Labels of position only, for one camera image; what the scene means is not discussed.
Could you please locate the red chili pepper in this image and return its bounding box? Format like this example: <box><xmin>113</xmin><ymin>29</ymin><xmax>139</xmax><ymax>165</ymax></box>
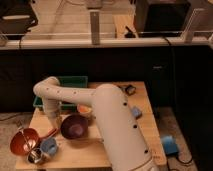
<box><xmin>40</xmin><ymin>129</ymin><xmax>59</xmax><ymax>140</ymax></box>

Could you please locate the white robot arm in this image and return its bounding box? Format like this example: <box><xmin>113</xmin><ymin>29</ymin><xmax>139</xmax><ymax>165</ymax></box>
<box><xmin>33</xmin><ymin>77</ymin><xmax>159</xmax><ymax>171</ymax></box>

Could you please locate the blue cup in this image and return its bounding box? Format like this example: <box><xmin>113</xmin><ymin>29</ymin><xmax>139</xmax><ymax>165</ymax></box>
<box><xmin>40</xmin><ymin>137</ymin><xmax>58</xmax><ymax>156</ymax></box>

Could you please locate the orange cup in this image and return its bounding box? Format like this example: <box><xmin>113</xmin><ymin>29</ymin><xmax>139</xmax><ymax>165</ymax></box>
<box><xmin>77</xmin><ymin>105</ymin><xmax>92</xmax><ymax>115</ymax></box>

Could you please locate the small metal cup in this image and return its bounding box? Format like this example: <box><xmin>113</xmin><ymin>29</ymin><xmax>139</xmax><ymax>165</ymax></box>
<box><xmin>27</xmin><ymin>148</ymin><xmax>45</xmax><ymax>164</ymax></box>

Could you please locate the purple bowl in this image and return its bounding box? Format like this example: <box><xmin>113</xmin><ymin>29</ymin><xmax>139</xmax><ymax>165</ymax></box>
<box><xmin>60</xmin><ymin>115</ymin><xmax>88</xmax><ymax>139</ymax></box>

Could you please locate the metal spoon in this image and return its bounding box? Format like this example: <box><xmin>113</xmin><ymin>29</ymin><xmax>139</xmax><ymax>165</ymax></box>
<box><xmin>17</xmin><ymin>121</ymin><xmax>31</xmax><ymax>151</ymax></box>

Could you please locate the red metal bowl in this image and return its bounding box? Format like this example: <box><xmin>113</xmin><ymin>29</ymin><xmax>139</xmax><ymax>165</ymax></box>
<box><xmin>10</xmin><ymin>128</ymin><xmax>40</xmax><ymax>156</ymax></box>

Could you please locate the green plastic tray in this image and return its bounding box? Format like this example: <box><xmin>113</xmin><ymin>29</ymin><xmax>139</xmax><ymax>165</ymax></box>
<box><xmin>33</xmin><ymin>76</ymin><xmax>88</xmax><ymax>111</ymax></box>

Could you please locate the blue sponge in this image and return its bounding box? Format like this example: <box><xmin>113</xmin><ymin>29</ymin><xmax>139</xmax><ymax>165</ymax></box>
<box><xmin>131</xmin><ymin>106</ymin><xmax>142</xmax><ymax>119</ymax></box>

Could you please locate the blue object on floor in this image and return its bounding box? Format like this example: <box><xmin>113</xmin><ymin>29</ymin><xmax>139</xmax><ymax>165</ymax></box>
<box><xmin>161</xmin><ymin>136</ymin><xmax>179</xmax><ymax>155</ymax></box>

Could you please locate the black handled tool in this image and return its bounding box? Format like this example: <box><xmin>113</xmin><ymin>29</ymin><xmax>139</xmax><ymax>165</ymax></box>
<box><xmin>121</xmin><ymin>84</ymin><xmax>136</xmax><ymax>96</ymax></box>

